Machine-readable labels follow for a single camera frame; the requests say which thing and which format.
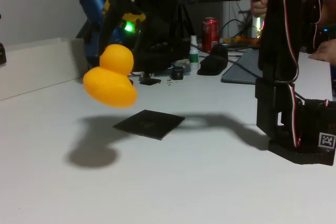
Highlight yellow rubber duck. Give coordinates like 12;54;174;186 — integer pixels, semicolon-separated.
82;44;139;109

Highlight black square board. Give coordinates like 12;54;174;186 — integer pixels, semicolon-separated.
112;109;186;141

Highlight person's gripping hand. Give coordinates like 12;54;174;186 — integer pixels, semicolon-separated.
249;0;269;18

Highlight person's resting hand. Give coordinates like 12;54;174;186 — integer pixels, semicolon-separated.
308;39;336;63

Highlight blue desk microphone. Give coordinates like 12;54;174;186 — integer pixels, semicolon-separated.
74;0;134;93

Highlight black tripod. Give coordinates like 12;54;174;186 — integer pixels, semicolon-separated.
170;2;196;41

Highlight small black flat stand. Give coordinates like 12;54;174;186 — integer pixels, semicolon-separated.
139;77;162;86

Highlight small black cube charger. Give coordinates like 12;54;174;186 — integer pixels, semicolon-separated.
171;66;184;80

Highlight white spray bottle green label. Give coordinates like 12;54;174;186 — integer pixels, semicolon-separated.
188;35;200;70

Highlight red cola can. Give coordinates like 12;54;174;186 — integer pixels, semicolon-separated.
202;16;220;53

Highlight black cloth cap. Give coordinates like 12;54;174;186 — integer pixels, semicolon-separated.
197;43;229;76

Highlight white low ledge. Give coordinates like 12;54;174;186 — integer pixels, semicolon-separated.
0;37;89;101

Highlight yellow red hand tool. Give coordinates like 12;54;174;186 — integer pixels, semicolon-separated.
223;36;262;46

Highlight grey desk mat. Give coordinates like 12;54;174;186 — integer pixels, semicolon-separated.
220;49;263;84

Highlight small black device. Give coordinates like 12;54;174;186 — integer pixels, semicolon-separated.
0;42;7;65

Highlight lit box with warning sticker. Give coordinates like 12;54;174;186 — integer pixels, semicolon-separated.
251;16;266;38

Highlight white fiducial marker sticker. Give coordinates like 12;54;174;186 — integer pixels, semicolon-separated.
318;132;336;148

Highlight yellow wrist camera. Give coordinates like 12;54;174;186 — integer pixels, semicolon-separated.
103;0;147;35

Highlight black cable over mat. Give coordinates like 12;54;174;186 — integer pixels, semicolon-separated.
225;58;263;80

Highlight red white black servo cable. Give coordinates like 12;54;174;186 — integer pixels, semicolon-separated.
279;0;302;148

